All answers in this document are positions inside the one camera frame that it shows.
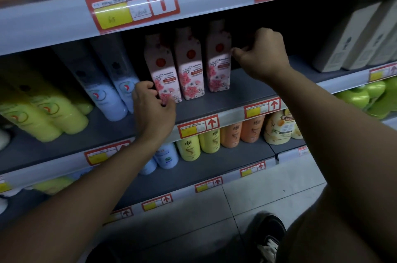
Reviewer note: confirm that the person's left hand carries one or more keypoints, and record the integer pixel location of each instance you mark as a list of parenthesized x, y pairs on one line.
[(153, 117)]

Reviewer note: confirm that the person's right hand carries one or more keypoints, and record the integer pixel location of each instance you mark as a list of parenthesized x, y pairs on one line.
[(266, 58)]

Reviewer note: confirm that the pink floral bottle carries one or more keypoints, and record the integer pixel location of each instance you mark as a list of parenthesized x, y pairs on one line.
[(190, 70), (218, 64), (164, 76)]

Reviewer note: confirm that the small yellow bottle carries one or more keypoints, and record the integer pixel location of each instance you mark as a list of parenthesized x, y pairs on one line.
[(54, 185), (209, 141), (188, 148)]

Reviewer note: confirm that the light blue shampoo bottle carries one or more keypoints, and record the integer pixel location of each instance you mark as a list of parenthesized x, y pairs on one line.
[(99, 95), (122, 79)]

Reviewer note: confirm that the small orange bottle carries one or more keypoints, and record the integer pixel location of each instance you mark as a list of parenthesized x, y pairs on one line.
[(252, 129), (231, 135)]

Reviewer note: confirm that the yellow shampoo bottle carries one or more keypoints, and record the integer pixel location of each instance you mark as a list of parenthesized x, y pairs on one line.
[(28, 120), (59, 110), (81, 104)]

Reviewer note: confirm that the grey metal shelf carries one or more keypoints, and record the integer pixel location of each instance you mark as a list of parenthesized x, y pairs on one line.
[(55, 14)]

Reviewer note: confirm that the white shampoo bottle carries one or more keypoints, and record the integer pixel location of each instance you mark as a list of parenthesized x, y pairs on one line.
[(3, 140)]

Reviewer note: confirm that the person's right forearm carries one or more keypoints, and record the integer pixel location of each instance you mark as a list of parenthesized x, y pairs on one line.
[(347, 148)]

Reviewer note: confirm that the person's left forearm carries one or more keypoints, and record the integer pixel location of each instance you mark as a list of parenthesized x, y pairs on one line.
[(71, 203)]

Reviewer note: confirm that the person's left shoe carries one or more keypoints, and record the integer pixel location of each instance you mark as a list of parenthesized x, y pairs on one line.
[(102, 255)]

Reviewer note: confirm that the person's shoe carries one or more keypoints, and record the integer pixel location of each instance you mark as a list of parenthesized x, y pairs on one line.
[(102, 255), (271, 238)]

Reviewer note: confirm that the person's right shoe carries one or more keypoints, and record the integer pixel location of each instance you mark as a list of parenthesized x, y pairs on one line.
[(271, 238)]

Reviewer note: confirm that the person's right leg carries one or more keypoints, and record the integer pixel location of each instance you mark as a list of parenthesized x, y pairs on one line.
[(325, 235)]

